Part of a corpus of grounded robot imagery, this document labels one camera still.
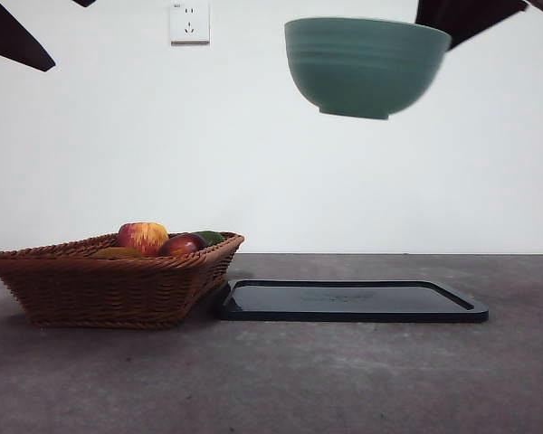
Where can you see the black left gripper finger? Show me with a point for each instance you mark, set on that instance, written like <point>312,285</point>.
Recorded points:
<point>85,2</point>
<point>9,36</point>

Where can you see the teal bowl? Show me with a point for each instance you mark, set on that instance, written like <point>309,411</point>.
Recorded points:
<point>362,68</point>

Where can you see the brown kiwi fruit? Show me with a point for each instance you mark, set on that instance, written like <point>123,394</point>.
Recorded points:
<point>117,252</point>

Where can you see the red yellow apple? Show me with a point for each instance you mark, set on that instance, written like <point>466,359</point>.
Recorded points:
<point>140,239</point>

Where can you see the dark red plum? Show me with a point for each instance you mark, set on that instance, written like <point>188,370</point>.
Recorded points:
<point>181,246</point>

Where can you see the green avocado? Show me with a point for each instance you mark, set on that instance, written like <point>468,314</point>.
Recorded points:
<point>212,237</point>

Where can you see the brown wicker basket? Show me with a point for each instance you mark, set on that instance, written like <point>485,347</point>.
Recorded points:
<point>108,289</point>

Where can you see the black rectangular tray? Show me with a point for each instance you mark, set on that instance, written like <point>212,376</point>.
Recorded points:
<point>344,303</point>

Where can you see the white wall socket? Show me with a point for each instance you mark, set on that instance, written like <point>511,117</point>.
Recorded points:
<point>189,22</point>

